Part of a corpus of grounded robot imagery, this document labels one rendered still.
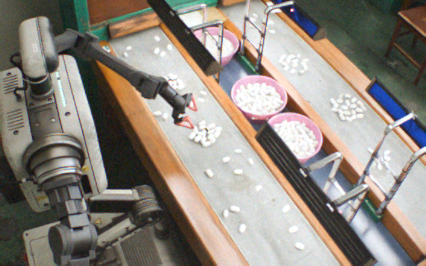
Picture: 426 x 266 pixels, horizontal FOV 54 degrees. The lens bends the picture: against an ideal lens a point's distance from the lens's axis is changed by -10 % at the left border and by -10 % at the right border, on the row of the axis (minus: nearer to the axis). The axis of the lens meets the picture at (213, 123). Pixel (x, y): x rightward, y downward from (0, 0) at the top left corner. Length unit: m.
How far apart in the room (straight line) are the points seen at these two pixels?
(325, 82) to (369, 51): 1.64
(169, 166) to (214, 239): 0.38
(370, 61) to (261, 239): 2.41
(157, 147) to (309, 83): 0.85
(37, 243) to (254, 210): 0.98
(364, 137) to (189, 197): 0.88
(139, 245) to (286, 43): 1.34
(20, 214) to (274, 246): 1.61
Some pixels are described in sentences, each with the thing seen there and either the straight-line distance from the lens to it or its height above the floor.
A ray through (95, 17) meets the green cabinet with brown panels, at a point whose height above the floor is 0.92.
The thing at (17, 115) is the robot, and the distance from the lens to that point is 1.21.
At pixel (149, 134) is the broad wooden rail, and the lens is 2.00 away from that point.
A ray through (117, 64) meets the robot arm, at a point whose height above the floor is 1.11.
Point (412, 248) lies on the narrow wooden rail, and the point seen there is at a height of 0.73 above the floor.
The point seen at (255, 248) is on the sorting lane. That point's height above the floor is 0.74.
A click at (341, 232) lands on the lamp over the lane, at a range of 1.44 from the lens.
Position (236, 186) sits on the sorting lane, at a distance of 1.87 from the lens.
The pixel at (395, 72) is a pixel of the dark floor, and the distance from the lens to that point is 3.87.
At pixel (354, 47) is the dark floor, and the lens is 3.96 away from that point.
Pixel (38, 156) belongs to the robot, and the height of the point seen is 1.44.
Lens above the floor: 2.29
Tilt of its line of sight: 48 degrees down
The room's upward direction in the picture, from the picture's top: 4 degrees clockwise
